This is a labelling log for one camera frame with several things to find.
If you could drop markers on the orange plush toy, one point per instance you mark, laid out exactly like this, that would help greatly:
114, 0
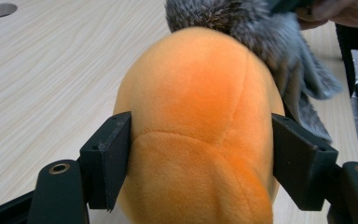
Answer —
199, 124

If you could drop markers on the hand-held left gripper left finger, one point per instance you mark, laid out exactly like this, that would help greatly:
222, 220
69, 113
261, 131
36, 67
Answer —
108, 155

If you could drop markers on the black stand with bolted base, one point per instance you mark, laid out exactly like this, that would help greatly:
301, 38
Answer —
348, 56

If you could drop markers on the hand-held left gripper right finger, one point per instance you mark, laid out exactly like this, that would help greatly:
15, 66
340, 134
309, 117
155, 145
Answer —
301, 161

